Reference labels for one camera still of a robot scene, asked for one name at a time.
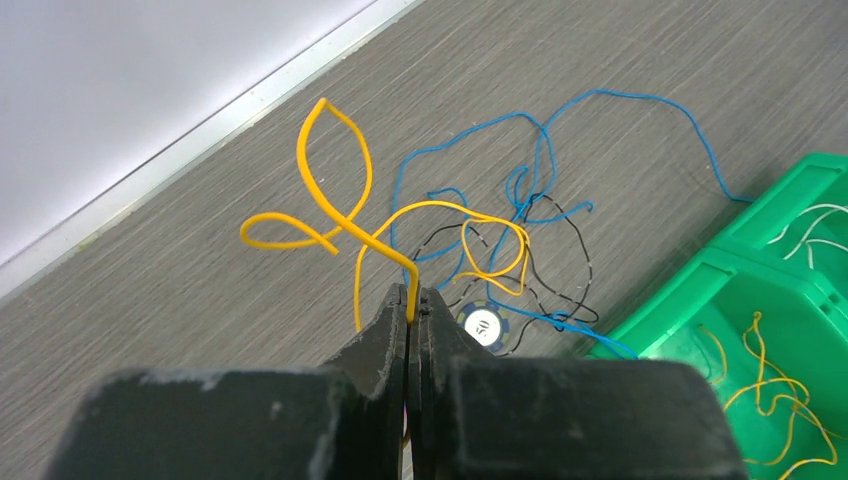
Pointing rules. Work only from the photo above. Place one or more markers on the green six-compartment bin tray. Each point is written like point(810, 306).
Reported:
point(761, 313)

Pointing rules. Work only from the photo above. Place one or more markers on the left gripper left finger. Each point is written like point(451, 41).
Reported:
point(340, 419)

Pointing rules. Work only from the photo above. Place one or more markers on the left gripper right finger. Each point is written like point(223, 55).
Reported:
point(486, 417)

